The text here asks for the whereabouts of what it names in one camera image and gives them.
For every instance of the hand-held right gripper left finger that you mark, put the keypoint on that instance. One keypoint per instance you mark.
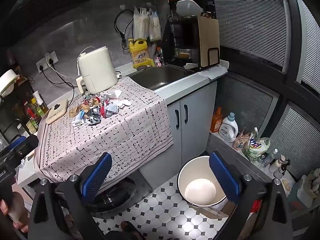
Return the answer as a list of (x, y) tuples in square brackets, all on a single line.
[(97, 175)]

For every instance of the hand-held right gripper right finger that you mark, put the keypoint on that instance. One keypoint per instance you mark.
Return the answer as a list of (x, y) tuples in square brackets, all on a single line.
[(223, 177)]

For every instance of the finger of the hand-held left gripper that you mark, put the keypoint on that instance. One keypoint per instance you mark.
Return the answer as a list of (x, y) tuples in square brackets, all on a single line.
[(27, 143)]

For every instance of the white round bin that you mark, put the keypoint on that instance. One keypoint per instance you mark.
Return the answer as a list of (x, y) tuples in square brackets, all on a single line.
[(190, 172)]

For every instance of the pile of wrappers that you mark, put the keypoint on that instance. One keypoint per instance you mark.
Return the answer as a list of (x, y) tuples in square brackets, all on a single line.
[(100, 107)]

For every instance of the person's left hand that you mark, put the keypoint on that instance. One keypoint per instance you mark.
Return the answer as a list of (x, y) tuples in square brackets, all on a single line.
[(18, 205)]

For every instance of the dark bottle beige label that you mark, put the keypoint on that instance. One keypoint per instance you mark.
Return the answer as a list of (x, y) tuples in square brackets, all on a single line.
[(31, 126)]

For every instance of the black washing machine door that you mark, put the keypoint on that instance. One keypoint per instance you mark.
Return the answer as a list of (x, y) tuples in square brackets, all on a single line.
[(117, 192)]

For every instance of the small green label bottle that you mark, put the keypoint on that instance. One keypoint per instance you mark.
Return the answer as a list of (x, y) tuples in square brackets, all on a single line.
[(42, 108)]

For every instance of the brown snack bag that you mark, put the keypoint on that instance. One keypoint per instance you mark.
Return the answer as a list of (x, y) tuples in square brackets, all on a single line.
[(241, 140)]

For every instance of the beige induction cooker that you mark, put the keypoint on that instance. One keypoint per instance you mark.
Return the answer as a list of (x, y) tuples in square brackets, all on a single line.
[(57, 111)]

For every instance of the printed plastic bag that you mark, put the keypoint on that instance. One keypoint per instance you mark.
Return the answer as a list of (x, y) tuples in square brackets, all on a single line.
[(257, 147)]

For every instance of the white laundry detergent bottle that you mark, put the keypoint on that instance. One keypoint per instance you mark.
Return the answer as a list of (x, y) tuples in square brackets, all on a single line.
[(228, 130)]

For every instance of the small clear bottle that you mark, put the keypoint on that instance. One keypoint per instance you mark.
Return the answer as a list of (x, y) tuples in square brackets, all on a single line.
[(271, 157)]

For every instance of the pink patterned tablecloth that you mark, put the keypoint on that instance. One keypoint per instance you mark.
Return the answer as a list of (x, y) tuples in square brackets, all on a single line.
[(125, 130)]

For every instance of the small white bottle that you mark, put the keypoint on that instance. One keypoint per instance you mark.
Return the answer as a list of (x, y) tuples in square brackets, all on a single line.
[(277, 163)]

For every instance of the orange bottle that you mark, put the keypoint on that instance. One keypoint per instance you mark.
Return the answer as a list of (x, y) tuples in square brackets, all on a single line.
[(216, 121)]

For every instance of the small dark bottle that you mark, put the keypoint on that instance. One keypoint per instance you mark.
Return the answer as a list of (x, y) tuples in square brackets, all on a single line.
[(282, 169)]

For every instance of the person's foot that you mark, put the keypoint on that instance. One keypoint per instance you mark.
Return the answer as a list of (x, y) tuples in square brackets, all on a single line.
[(130, 230)]

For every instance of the grey cabinet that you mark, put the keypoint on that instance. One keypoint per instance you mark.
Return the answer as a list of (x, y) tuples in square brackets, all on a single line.
[(195, 120)]

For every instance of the white bowl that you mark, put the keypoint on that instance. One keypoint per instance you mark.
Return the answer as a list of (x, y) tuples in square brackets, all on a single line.
[(7, 80)]

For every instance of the white plastic tub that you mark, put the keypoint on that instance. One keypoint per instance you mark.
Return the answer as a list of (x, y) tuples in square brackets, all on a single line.
[(307, 187)]

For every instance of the cream air fryer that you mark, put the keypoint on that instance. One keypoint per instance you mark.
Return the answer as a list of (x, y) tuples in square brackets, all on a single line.
[(97, 70)]

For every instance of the white cloth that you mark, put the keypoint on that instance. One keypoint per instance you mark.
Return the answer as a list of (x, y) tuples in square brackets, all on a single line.
[(212, 72)]

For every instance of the steel sink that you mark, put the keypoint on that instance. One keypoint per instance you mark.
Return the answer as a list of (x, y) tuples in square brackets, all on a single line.
[(160, 76)]

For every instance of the yellow detergent bottle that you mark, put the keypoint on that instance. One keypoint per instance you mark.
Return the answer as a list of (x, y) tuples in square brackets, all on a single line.
[(140, 55)]

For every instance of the small pink bottle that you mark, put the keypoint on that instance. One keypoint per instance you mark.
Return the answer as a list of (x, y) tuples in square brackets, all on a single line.
[(158, 58)]

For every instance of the wooden cutting board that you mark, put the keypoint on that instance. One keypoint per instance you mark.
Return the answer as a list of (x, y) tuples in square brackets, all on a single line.
[(208, 40)]

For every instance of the black dish rack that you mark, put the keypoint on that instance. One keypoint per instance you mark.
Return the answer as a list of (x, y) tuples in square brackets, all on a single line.
[(185, 30)]

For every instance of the hanging clear plastic bag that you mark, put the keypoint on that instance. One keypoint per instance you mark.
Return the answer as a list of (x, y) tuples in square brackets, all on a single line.
[(155, 27), (140, 26)]

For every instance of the grey window blinds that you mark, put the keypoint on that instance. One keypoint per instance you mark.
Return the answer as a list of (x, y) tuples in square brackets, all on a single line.
[(250, 12)]

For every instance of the white plastic food container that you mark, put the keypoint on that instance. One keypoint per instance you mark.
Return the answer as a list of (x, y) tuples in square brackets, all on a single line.
[(188, 7)]

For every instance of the grey wall socket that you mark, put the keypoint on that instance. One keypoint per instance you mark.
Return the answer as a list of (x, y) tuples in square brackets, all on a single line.
[(43, 63), (53, 55)]

